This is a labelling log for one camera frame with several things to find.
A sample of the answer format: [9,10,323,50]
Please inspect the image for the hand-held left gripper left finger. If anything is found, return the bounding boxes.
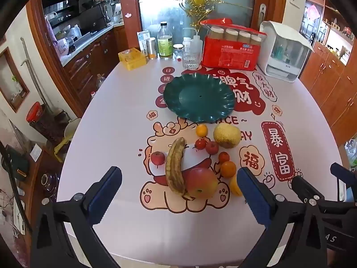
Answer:
[31,166,123,268]

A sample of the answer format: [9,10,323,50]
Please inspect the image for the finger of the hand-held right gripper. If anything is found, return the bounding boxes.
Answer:
[330,162,357,201]
[291,175,325,203]

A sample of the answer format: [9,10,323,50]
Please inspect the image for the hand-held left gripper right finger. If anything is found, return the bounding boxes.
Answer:
[237,167,331,268]

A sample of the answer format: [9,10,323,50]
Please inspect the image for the yellow citrus fruit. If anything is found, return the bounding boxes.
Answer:
[229,176,243,196]

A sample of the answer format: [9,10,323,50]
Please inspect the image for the large orange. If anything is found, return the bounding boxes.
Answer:
[220,160,237,178]

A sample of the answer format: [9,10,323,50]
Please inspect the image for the large red yellow apple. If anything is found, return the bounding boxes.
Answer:
[183,167,219,199]

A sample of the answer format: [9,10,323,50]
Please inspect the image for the small red apple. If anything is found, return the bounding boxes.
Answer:
[151,151,167,166]
[205,141,219,155]

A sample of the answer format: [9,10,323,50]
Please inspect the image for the brown spotted banana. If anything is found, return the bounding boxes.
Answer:
[165,137,196,201]

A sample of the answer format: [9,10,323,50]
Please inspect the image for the dark green scalloped plate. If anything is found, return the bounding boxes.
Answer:
[163,73,235,123]

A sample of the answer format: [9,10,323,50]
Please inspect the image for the printed cartoon tablecloth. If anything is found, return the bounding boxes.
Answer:
[56,59,345,268]

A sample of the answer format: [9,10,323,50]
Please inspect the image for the yellow pear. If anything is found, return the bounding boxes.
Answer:
[213,123,241,149]

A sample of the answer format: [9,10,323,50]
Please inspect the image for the wooden sideboard cabinet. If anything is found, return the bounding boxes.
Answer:
[300,42,357,146]

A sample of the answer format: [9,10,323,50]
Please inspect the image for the red lidded storage jar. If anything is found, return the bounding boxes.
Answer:
[26,102,58,136]

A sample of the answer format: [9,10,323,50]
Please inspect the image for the white plastic countertop cabinet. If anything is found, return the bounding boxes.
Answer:
[257,21,315,83]

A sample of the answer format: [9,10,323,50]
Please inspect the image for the yellow box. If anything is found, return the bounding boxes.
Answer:
[118,48,147,71]

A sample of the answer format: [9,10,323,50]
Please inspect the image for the red paper cup package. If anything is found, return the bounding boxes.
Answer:
[200,18,267,71]

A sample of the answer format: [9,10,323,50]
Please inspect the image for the clear drinking glass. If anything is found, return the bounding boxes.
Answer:
[182,47,200,70]

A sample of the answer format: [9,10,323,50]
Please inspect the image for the small metal can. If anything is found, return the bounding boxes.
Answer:
[146,37,157,60]

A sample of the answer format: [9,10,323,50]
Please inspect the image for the silver foil packet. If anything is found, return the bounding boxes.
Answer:
[137,30,151,56]

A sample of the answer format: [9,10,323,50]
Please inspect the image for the white squeeze bottle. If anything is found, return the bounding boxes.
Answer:
[183,28,203,59]

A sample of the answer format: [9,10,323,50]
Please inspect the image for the green label glass bottle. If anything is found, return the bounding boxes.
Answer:
[158,22,173,60]

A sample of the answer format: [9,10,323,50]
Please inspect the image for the wooden wall frame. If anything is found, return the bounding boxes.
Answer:
[0,47,30,113]

